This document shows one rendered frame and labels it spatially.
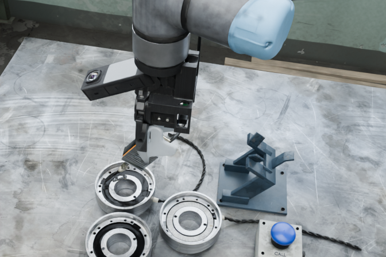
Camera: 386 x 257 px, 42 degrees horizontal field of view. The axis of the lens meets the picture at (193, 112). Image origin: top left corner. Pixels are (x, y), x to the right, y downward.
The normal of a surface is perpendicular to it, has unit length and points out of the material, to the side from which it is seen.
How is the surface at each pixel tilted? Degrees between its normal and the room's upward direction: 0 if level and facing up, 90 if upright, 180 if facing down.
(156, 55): 89
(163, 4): 84
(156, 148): 87
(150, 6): 90
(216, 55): 0
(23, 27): 0
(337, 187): 0
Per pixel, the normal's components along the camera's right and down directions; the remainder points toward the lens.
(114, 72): -0.41, -0.66
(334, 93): 0.07, -0.71
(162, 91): -0.11, 0.69
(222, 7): -0.36, 0.06
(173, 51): 0.38, 0.67
